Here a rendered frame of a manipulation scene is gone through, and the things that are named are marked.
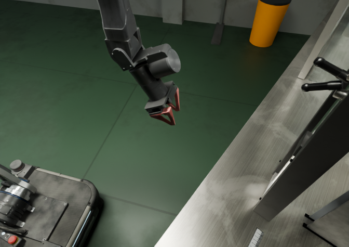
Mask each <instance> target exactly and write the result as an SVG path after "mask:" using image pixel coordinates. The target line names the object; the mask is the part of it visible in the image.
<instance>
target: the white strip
mask: <svg viewBox="0 0 349 247"><path fill-rule="evenodd" d="M348 200H349V191H347V192H346V193H344V194H342V195H341V196H339V197H338V198H336V199H335V200H333V201H332V202H330V203H329V204H327V205H326V206H324V207H323V208H321V209H320V210H318V211H317V212H315V213H314V214H312V215H311V216H309V215H308V214H306V213H305V215H304V216H305V217H307V218H308V219H310V220H311V221H315V220H317V219H318V218H320V217H322V216H323V215H325V214H327V213H328V212H330V211H332V210H334V209H335V208H337V207H338V206H340V205H342V204H343V203H345V202H347V201H348Z"/></svg>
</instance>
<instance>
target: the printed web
mask: <svg viewBox="0 0 349 247"><path fill-rule="evenodd" d="M307 227H308V228H309V229H311V230H312V231H314V232H315V233H317V234H318V235H320V236H321V237H323V238H325V239H326V240H328V241H329V242H331V243H332V244H334V245H335V246H337V247H349V200H348V201H347V202H345V203H343V204H342V205H340V206H338V207H337V208H335V209H334V210H332V211H330V212H328V213H327V214H325V215H323V216H322V217H320V218H318V219H317V220H315V221H313V222H312V223H310V224H308V225H307Z"/></svg>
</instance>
